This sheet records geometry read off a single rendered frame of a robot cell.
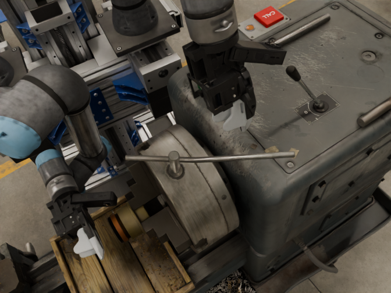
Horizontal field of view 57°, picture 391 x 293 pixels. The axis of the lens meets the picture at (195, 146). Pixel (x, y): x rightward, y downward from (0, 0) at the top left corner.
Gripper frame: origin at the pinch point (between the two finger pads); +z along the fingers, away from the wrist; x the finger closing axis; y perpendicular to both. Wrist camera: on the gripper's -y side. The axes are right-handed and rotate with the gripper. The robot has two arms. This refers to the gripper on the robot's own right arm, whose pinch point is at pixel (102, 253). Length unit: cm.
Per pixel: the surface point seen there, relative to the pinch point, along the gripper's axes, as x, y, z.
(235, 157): 23.5, -34.0, 8.2
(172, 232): 3.2, -16.7, 6.4
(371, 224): -54, -85, 25
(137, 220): 4.2, -11.0, -0.6
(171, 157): 24.3, -23.3, 1.2
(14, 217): -108, 53, -98
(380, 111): 20, -67, 15
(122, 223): 3.8, -7.7, -2.2
